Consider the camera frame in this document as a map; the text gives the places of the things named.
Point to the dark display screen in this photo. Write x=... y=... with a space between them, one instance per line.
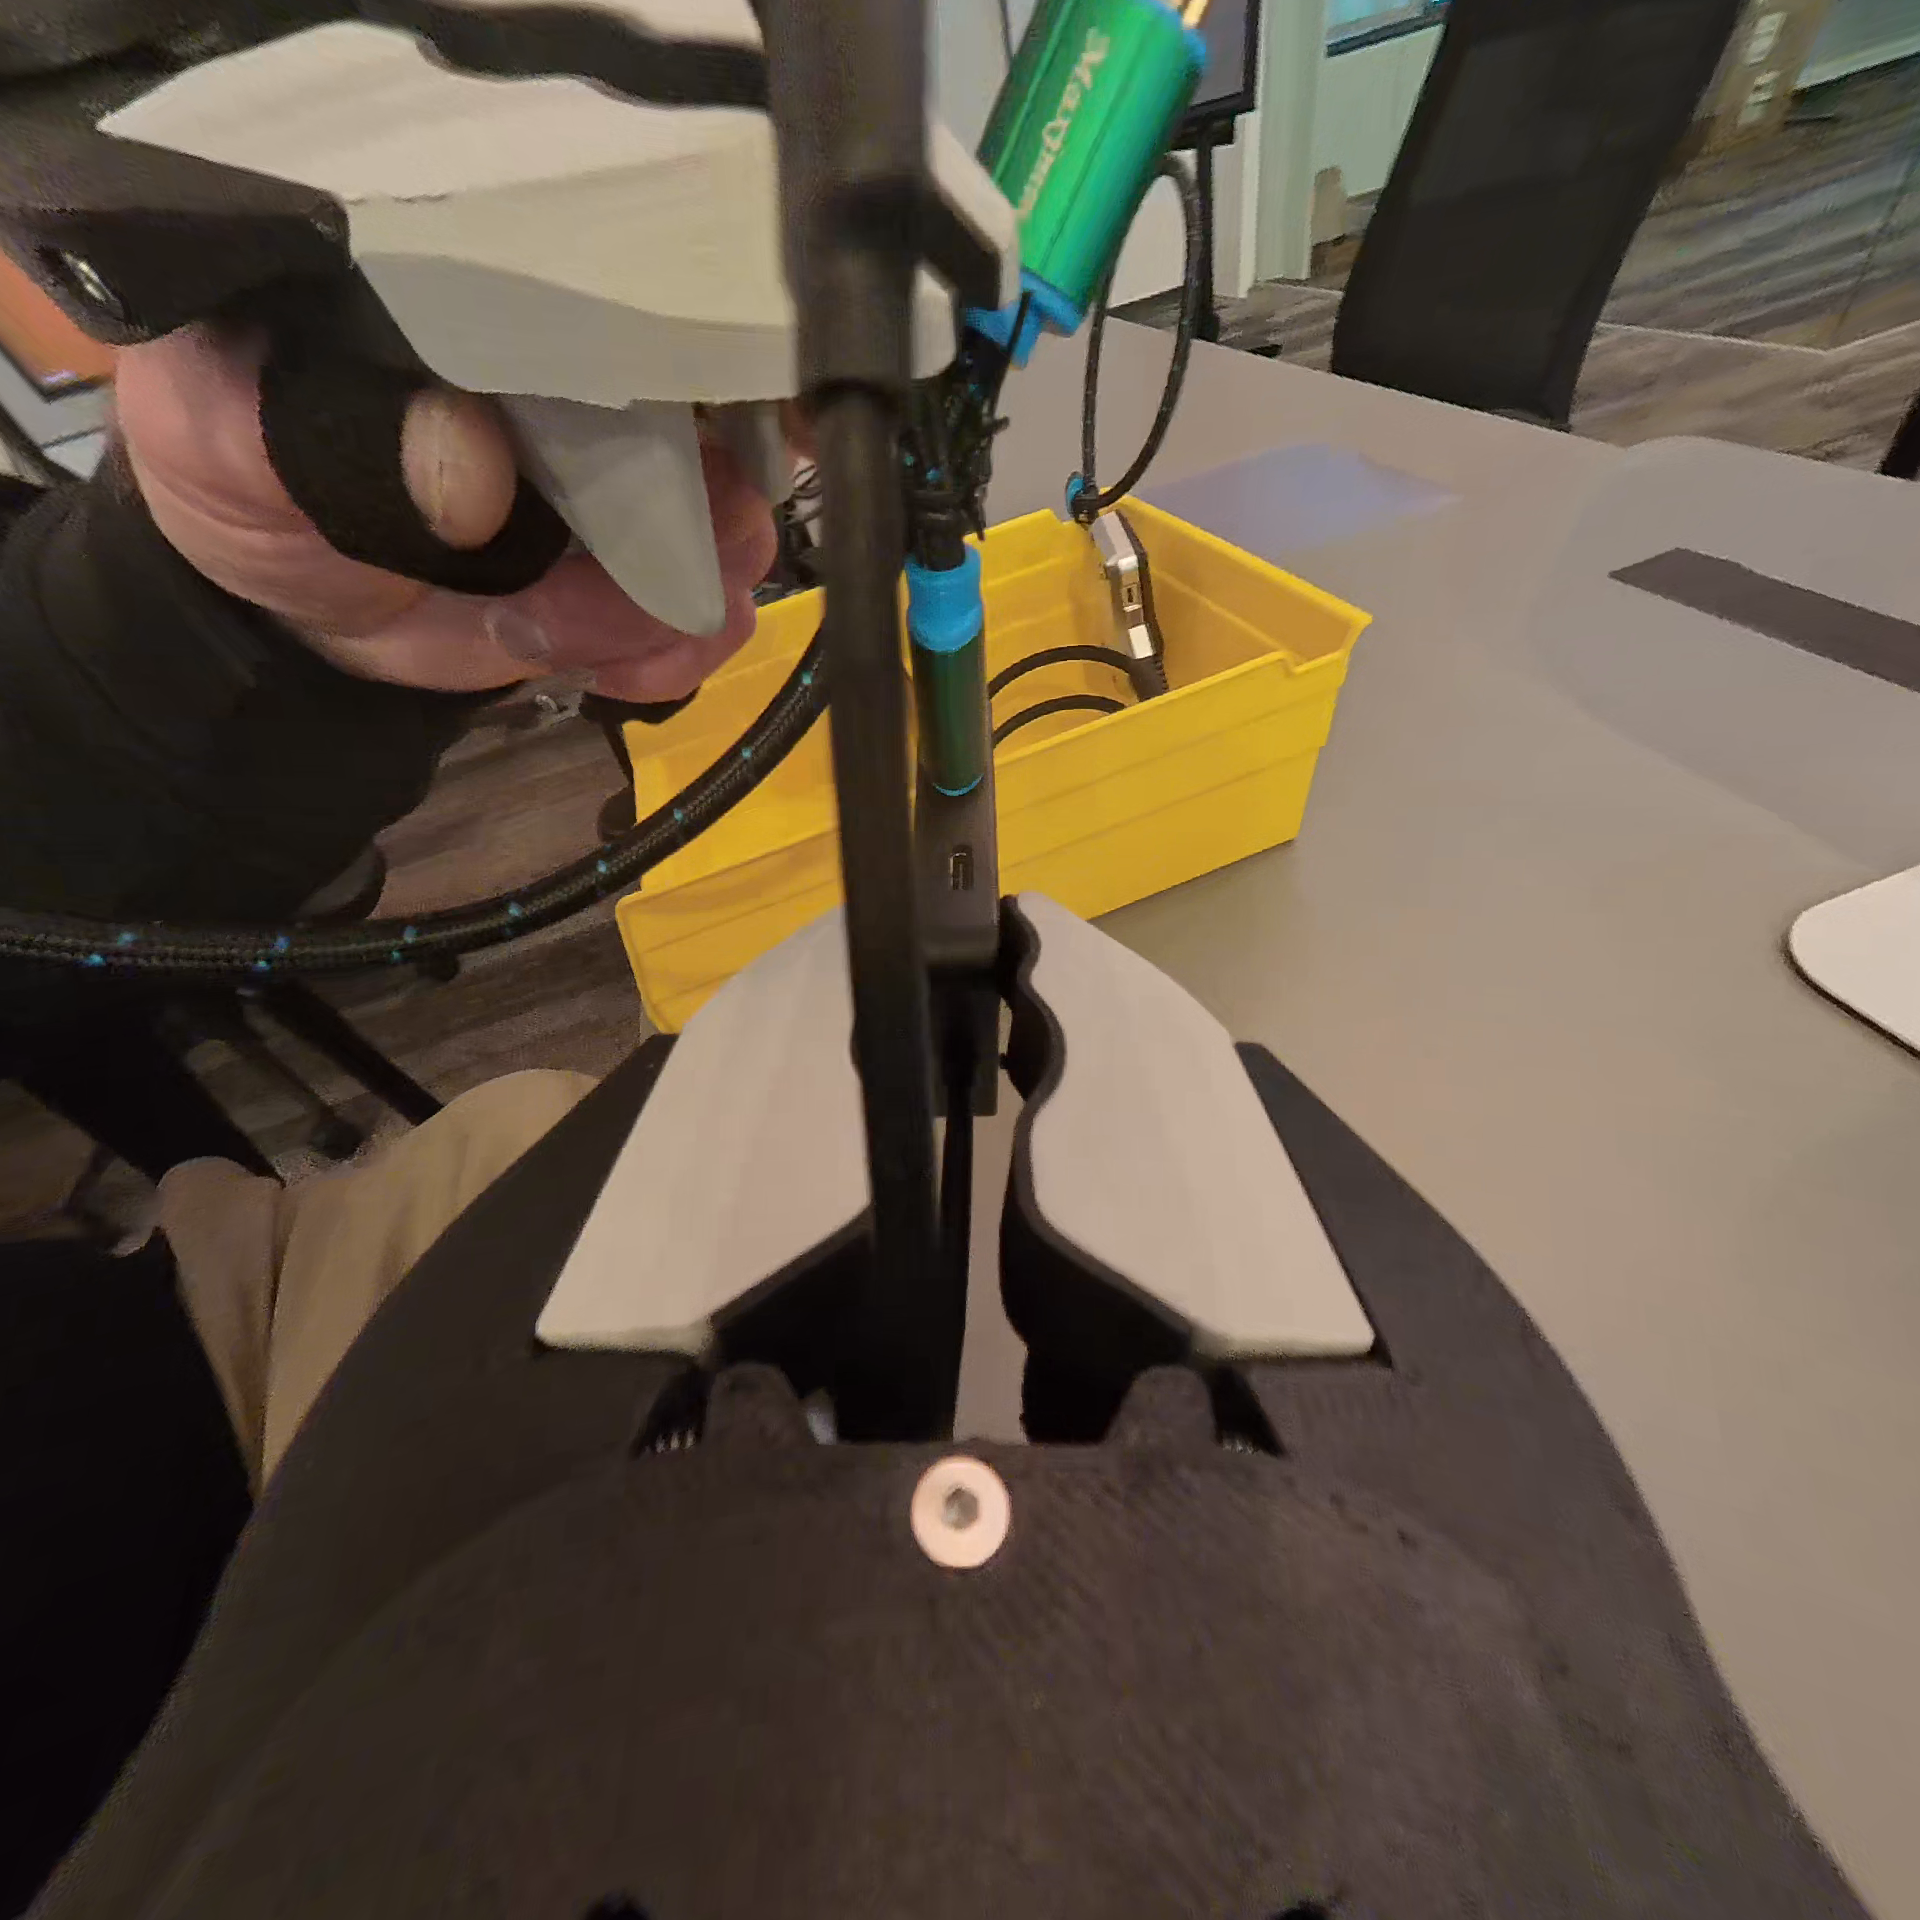
x=1224 y=60

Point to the black office chair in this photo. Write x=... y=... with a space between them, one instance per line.
x=1530 y=197

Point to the person's left hand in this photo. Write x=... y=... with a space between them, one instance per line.
x=223 y=511

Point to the person's left forearm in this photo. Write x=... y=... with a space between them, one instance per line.
x=151 y=722

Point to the yellow plastic bin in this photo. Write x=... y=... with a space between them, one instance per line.
x=1170 y=795

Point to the wooden book stand white base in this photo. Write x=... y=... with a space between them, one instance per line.
x=1868 y=951

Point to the person's khaki trouser leg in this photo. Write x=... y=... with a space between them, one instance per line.
x=300 y=1275

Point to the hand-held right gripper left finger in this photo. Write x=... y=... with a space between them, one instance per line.
x=706 y=1185

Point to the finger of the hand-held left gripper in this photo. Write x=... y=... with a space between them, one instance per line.
x=674 y=19
x=572 y=270

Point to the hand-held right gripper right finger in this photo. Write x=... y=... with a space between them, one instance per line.
x=1185 y=1170

